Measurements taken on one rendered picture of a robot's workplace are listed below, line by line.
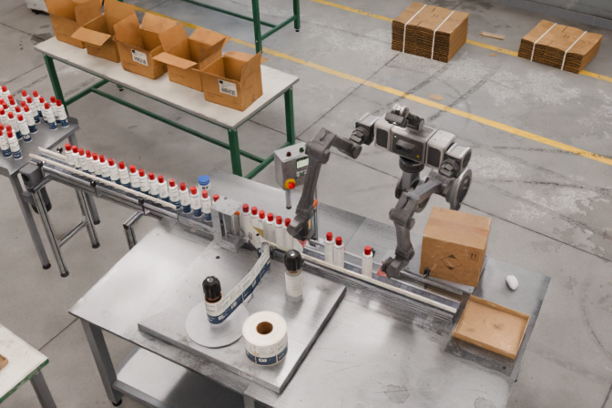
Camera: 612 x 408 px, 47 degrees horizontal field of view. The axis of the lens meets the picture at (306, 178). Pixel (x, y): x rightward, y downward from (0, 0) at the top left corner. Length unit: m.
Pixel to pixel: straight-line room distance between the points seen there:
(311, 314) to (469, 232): 0.88
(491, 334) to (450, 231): 0.53
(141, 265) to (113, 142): 2.61
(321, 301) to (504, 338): 0.89
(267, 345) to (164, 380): 1.11
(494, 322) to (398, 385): 0.61
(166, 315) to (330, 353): 0.82
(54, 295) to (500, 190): 3.37
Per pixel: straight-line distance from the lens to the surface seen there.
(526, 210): 5.51
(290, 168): 3.43
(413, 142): 3.48
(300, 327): 3.41
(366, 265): 3.53
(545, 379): 4.48
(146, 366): 4.22
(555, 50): 7.31
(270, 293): 3.56
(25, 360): 3.69
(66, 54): 6.19
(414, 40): 7.31
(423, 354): 3.39
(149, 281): 3.79
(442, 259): 3.59
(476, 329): 3.52
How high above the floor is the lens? 3.51
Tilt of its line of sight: 39 degrees down
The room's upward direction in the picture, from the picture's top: 2 degrees counter-clockwise
